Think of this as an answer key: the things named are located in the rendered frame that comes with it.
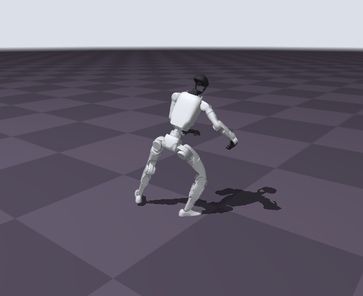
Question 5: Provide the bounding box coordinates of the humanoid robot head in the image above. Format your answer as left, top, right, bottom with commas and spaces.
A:
188, 74, 209, 96

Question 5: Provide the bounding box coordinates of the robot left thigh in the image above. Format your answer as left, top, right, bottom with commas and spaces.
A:
147, 136, 165, 176

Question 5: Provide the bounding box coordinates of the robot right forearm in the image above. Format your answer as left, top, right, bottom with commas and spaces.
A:
218, 120, 239, 144

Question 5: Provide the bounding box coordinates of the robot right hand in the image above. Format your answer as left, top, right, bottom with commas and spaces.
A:
226, 141, 237, 150

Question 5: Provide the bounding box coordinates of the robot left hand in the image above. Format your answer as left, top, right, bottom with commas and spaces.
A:
182, 129, 200, 136

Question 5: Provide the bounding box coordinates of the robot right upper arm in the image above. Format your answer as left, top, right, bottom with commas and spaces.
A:
200, 100, 222, 131

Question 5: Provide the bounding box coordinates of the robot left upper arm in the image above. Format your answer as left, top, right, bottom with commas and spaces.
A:
169, 92, 181, 120

